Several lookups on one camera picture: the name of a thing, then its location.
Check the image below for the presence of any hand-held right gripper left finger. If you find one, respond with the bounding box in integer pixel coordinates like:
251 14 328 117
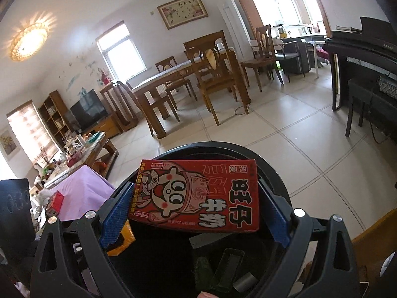
30 180 137 298

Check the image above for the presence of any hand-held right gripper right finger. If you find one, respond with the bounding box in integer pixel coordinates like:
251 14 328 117
256 180 363 298

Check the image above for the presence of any black trash bin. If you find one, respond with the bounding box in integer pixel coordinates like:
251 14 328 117
105 143 311 298

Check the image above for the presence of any red milk carton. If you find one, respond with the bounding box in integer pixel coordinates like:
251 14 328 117
128 159 260 233

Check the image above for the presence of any yellow wrapper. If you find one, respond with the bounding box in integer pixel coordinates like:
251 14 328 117
108 220 136 257

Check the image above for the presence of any purple tablecloth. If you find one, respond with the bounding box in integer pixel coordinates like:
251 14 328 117
45 164 116 221

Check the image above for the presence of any small red box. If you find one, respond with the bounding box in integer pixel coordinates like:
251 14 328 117
50 192 66 216

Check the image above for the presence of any black rectangular box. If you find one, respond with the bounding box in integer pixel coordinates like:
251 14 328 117
214 248 242 288

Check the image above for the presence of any cluttered wooden coffee table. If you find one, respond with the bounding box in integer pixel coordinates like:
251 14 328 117
43 132 120 190

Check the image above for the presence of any grey cylinder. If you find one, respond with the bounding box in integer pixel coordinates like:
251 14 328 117
232 271 258 292

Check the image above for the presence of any window with blinds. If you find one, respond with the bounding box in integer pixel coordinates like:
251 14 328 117
7 100 59 165

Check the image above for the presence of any wooden television cabinet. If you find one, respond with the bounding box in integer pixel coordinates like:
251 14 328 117
82 113 123 140

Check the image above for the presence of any wooden bookshelf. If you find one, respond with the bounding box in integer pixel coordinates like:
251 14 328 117
38 91 73 140

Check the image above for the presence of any black television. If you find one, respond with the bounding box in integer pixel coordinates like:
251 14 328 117
64 89 109 134

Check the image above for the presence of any wooden dining chair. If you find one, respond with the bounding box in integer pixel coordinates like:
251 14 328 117
155 56 197 109
240 24 284 92
99 81 180 131

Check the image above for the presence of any wooden dining table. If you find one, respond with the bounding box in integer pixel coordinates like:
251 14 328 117
132 50 250 140

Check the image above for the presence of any wooden chair with oval back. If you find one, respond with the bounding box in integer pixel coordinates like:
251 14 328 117
184 30 249 126

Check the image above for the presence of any white framed window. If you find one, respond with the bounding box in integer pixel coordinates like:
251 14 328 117
96 22 147 81

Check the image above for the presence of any black piano bench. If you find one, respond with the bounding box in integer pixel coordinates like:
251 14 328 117
346 77 397 139

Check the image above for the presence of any black armchair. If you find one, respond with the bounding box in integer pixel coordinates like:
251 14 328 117
273 36 311 75

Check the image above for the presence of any white plastic chair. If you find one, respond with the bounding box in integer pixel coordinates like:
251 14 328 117
313 40 331 78

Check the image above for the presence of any round ceiling lamp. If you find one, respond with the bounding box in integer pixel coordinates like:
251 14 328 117
9 20 48 62

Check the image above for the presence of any black piano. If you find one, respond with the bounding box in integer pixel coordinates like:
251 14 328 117
323 15 397 143

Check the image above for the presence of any white standing air conditioner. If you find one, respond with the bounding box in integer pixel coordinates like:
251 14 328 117
218 0 253 61

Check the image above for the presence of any large balcony window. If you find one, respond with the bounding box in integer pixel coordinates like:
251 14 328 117
243 0 325 27

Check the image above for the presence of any framed wall picture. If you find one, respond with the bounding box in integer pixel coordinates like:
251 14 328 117
157 0 209 30

